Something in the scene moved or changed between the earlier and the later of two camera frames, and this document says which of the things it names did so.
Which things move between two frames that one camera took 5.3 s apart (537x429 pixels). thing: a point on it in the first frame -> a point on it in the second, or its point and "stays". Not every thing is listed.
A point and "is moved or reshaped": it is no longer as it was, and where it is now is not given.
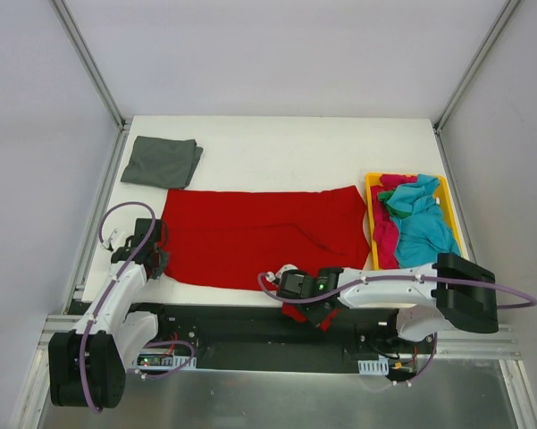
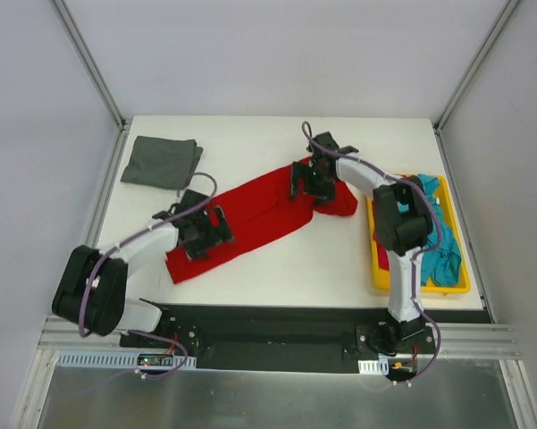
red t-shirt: [227, 239] is moved or reshaped
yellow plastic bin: [445, 201] stays
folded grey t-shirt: [163, 162] stays
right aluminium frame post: [506, 12] stays
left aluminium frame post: [90, 65] stays
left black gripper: [159, 261] -> [210, 235]
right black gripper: [313, 314] -> [313, 188]
